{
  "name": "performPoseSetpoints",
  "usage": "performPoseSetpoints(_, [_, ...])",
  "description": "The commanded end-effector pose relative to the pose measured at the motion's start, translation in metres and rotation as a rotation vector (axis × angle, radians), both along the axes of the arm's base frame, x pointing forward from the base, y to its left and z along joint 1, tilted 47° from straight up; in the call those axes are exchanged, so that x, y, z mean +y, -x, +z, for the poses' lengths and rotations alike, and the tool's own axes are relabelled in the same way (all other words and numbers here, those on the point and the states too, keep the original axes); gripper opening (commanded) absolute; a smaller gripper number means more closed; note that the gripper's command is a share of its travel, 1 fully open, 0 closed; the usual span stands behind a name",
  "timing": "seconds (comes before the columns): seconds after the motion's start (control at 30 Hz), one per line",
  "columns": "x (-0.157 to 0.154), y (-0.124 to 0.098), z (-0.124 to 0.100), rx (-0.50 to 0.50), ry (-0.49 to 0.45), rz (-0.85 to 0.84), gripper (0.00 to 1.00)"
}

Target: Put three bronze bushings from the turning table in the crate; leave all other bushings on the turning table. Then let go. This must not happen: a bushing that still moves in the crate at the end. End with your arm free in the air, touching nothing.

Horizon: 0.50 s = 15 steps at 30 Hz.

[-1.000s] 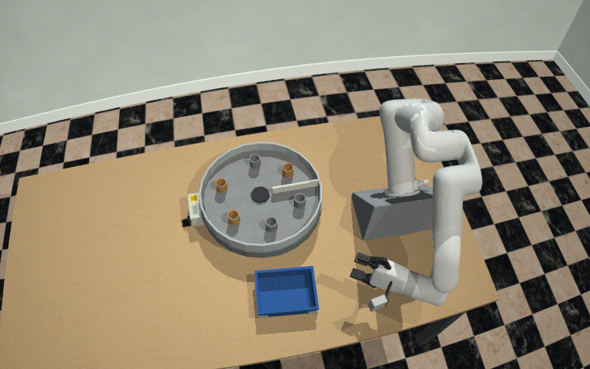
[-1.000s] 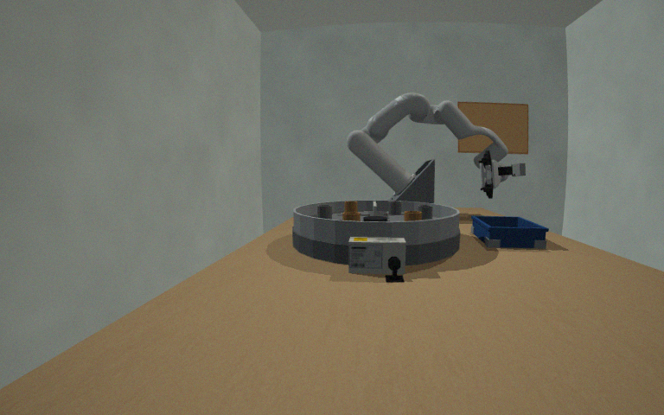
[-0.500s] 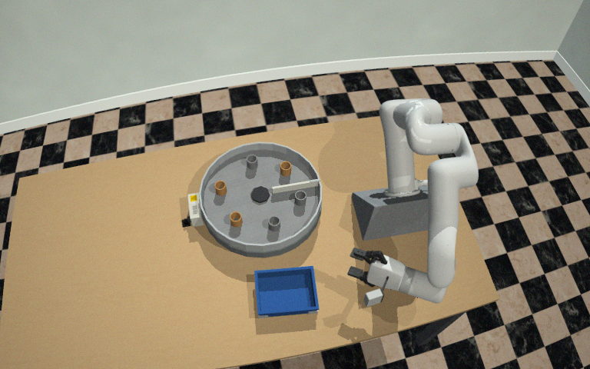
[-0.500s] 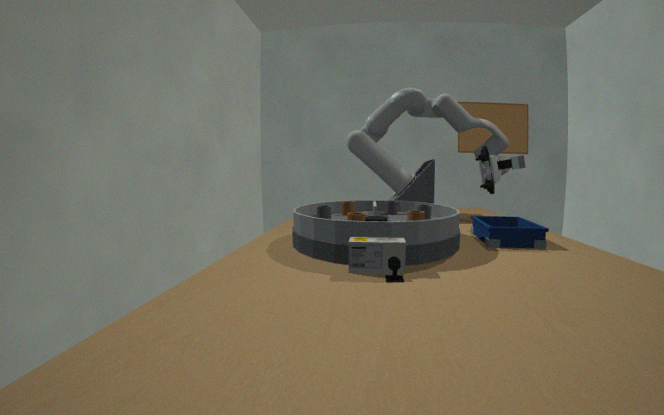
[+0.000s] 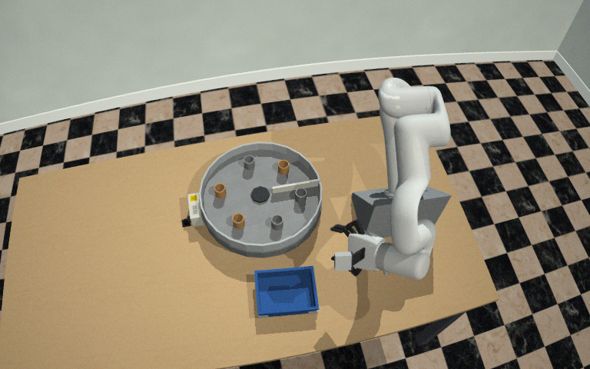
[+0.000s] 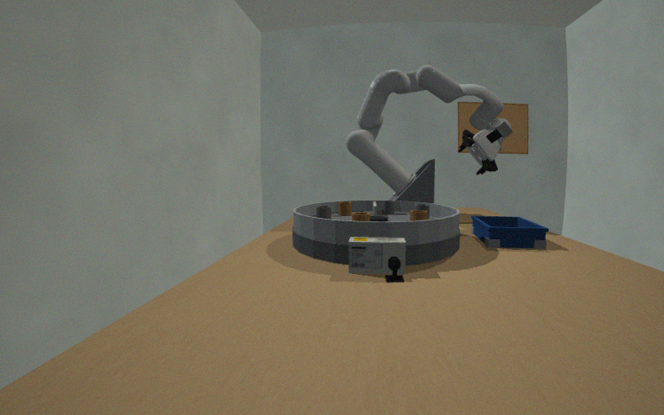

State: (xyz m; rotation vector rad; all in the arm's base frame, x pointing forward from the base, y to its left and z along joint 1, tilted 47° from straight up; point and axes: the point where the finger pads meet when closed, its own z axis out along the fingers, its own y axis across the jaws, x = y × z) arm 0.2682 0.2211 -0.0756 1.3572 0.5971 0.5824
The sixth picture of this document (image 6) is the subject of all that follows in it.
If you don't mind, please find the grey metal ring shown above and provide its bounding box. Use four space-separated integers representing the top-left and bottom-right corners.
415 204 430 220
316 206 331 219
381 201 394 214

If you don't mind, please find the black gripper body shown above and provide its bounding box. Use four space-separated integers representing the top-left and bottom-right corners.
467 130 501 166

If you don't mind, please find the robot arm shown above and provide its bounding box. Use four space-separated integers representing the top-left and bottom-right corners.
346 65 513 196

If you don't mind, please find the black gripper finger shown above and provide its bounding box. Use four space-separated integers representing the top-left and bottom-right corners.
476 159 498 175
458 130 475 152

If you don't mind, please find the bronze bushing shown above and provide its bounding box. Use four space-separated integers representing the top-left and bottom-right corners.
410 210 427 221
352 213 370 221
339 201 352 216

